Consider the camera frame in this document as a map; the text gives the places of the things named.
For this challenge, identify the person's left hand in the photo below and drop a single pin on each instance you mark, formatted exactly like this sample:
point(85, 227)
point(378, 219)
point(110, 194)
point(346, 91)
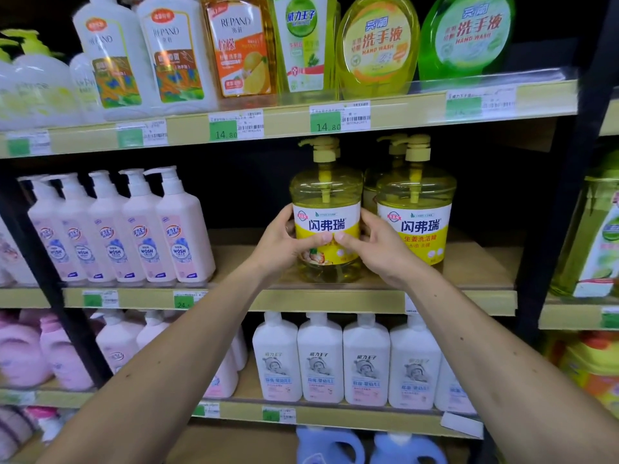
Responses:
point(275, 251)

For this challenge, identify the person's right hand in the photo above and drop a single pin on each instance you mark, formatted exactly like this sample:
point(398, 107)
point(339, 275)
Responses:
point(387, 258)

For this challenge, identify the yellow dish soap pump bottle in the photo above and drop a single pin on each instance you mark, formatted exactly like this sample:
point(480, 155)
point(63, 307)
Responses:
point(416, 222)
point(370, 188)
point(326, 188)

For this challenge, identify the person's left forearm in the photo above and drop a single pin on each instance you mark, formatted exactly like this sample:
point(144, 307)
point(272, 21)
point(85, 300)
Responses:
point(159, 376)

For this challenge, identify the person's right forearm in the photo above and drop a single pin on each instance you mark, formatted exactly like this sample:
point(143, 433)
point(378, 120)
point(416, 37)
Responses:
point(508, 372)

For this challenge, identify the green white price tag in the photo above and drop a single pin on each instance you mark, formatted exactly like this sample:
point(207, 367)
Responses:
point(17, 398)
point(341, 116)
point(100, 299)
point(410, 305)
point(142, 134)
point(610, 317)
point(186, 300)
point(208, 410)
point(481, 104)
point(28, 143)
point(237, 125)
point(279, 415)

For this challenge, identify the white baby label bottle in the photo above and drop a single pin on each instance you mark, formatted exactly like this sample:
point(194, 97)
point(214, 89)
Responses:
point(320, 362)
point(277, 362)
point(366, 364)

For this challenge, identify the plain white label card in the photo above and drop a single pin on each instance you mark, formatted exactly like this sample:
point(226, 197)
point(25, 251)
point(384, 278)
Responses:
point(462, 425)

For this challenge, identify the light blue detergent jug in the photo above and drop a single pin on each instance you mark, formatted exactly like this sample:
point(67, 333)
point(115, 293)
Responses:
point(319, 449)
point(401, 451)

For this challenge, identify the orange bottle lemon label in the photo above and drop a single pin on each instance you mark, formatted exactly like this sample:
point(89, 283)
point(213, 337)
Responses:
point(239, 57)

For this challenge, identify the tall yellow green bottle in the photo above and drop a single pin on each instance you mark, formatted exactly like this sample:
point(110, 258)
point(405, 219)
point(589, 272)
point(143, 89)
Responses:
point(303, 48)

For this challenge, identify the round yellow hand wash bottle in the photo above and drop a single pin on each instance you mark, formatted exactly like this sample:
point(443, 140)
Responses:
point(377, 48)

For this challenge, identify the white bottle colourful label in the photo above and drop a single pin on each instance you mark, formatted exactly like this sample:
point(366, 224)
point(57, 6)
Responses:
point(113, 67)
point(176, 62)

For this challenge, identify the round green hand wash bottle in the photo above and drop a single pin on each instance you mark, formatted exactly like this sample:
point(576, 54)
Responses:
point(466, 38)

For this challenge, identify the pink detergent jug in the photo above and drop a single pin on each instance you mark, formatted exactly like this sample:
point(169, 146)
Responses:
point(21, 355)
point(65, 359)

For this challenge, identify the yellow orange detergent jug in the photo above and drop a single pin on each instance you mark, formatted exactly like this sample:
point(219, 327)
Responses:
point(592, 376)

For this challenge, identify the small white bottle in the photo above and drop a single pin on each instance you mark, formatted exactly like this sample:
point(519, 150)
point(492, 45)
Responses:
point(86, 91)

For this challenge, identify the white bottle floral label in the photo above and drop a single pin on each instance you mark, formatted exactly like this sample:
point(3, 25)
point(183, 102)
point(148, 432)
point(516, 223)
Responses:
point(14, 256)

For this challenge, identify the round white bottle green pump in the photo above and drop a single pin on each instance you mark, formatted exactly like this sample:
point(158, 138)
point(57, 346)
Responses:
point(7, 91)
point(46, 91)

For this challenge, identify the white spray bottle pink trigger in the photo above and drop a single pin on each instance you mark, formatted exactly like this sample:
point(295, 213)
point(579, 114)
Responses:
point(46, 422)

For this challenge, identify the wooden shelf rack black frame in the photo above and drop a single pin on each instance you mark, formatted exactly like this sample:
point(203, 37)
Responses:
point(483, 265)

